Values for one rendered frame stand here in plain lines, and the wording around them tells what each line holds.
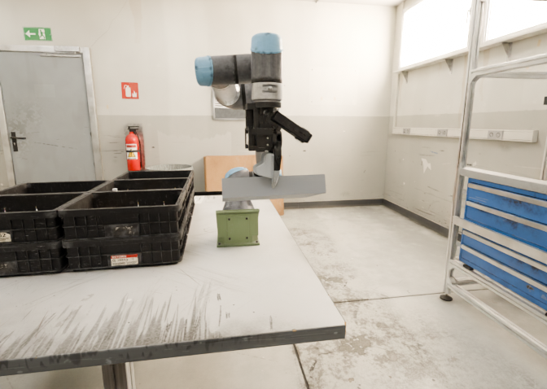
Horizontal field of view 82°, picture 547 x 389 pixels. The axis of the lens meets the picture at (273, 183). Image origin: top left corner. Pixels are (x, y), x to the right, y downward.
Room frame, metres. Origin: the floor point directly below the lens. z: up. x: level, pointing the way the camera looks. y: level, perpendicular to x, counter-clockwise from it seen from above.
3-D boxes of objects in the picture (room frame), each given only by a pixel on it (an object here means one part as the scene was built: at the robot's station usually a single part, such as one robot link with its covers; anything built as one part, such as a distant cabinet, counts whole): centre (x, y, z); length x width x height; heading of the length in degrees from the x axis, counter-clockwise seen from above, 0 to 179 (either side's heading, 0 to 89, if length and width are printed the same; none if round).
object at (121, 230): (1.21, 0.56, 0.87); 0.40 x 0.30 x 0.11; 100
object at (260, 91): (0.79, 0.02, 1.29); 0.08 x 0.08 x 0.05
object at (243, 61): (0.90, 0.04, 1.36); 0.11 x 0.11 x 0.08; 4
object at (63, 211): (1.21, 0.56, 0.92); 0.40 x 0.30 x 0.02; 100
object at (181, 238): (1.21, 0.56, 0.76); 0.40 x 0.30 x 0.12; 100
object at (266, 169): (0.78, 0.02, 1.10); 0.06 x 0.03 x 0.09; 103
